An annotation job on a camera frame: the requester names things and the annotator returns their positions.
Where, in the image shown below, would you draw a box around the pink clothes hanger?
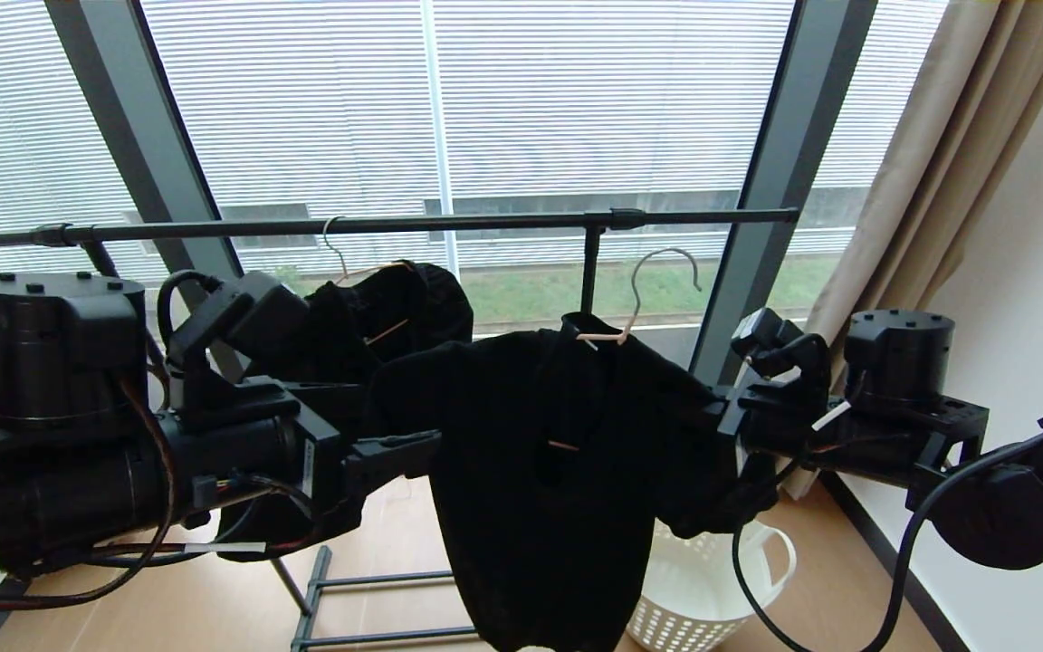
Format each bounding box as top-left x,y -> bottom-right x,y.
321,216 -> 418,348
547,246 -> 703,452

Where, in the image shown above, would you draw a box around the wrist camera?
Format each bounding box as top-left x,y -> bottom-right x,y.
732,308 -> 832,383
159,270 -> 310,427

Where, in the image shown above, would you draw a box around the black garment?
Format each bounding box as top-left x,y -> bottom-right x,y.
363,312 -> 780,652

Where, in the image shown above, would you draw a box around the white laundry basket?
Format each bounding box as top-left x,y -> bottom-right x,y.
626,518 -> 797,652

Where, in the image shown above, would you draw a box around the black cable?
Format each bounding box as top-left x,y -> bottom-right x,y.
157,270 -> 224,347
732,403 -> 1043,652

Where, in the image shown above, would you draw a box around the beige curtain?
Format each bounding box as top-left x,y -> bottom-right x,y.
780,0 -> 1043,501

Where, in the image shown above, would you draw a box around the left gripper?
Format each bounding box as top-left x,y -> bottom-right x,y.
0,403 -> 367,567

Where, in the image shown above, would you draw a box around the window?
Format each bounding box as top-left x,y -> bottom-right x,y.
0,0 -> 948,381

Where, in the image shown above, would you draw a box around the black drawstring shorts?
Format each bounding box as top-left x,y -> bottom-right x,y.
214,261 -> 474,564

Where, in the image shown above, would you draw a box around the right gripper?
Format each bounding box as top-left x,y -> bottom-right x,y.
716,382 -> 932,476

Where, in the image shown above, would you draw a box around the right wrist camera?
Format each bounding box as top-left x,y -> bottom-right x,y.
732,308 -> 832,383

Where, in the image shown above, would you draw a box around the black clothes rack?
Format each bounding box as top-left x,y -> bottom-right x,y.
0,206 -> 799,652

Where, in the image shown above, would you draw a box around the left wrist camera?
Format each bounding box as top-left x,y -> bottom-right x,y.
159,270 -> 310,427

